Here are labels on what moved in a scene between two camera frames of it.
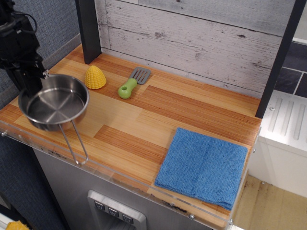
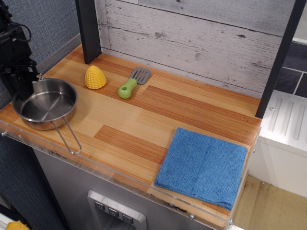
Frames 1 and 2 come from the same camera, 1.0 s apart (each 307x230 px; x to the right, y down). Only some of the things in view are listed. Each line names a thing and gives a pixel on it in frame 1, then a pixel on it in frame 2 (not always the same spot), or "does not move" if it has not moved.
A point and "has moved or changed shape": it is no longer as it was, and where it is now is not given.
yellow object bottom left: x=17 y=225 does not move
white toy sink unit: x=279 y=155 does not move
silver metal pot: x=63 y=100 has moved or changed shape
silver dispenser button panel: x=114 y=208 does not move
